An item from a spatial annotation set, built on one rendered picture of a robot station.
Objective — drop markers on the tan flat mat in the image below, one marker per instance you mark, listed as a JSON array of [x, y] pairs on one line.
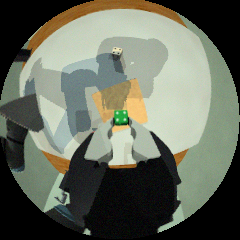
[[123, 96]]

